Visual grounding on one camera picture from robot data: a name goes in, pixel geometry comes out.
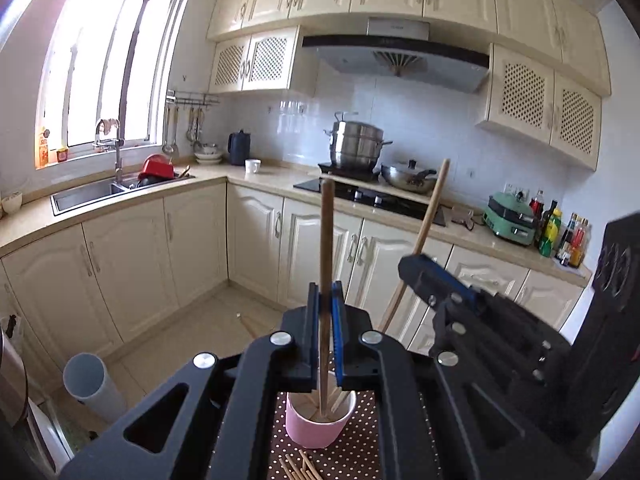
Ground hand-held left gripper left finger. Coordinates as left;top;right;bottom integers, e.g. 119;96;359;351
59;282;321;480

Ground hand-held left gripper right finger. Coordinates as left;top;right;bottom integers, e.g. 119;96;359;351
330;280;587;480

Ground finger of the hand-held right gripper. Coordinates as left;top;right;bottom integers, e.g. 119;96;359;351
398;254;574;402

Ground wooden chopstick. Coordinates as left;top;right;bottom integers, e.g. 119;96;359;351
318;178;337;418
377;158;451;333

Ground pink cup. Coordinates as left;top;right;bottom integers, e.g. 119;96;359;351
285;389;357;450

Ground pile of chopsticks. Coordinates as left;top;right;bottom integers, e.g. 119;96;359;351
277;449;326;480

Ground small brown object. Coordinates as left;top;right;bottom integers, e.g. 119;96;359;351
452;205;476;231

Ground red-label sauce bottle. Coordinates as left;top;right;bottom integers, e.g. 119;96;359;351
570;217;592;269

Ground dark sauce bottle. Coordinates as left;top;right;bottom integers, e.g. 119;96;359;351
557;213;579;262

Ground green electric cooker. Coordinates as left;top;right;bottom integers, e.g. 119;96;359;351
482;191;539;247

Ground green bottle yellow label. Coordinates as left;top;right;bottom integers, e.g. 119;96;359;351
537;200;564;259

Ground brown polka-dot tablecloth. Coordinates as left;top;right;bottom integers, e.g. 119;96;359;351
267;389;443;480

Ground metal wok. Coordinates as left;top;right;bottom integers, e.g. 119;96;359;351
381;159;438;195

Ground black glass stove top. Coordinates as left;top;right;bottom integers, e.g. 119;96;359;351
293;176;446;227

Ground black induction cooker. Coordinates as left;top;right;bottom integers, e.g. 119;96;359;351
318;160;382;183

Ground stainless steel steamer pot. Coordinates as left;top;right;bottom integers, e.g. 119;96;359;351
323;111;394;170

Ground dark blue kettle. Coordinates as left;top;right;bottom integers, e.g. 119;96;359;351
228;129;251;166

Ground cream lattice-door cabinet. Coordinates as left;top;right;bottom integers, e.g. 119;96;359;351
209;25;319;95
475;43;603;171

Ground cream lower cabinets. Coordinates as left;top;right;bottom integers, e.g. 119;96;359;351
0;180;594;392

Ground stack of white dishes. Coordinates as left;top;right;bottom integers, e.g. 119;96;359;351
194;142;224;165

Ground grey trash bin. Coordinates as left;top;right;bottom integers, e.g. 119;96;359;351
62;352;129;424

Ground range hood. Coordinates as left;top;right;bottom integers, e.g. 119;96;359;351
301;17;491;94

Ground red bowl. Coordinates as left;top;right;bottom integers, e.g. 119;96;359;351
137;154;176;181

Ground hanging metal spatula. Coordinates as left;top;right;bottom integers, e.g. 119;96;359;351
186;107;204;154

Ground hanging metal ladle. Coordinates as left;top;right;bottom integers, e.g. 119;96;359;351
161;104;180;157

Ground metal sink faucet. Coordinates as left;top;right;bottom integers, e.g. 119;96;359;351
92;118;125;184

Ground stainless steel sink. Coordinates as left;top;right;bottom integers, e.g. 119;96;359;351
50;172;197;217

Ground kitchen window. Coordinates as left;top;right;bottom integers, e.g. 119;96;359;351
36;0;189;170

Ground wall utensil rail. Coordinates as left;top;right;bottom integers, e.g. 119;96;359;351
166;89;221;109

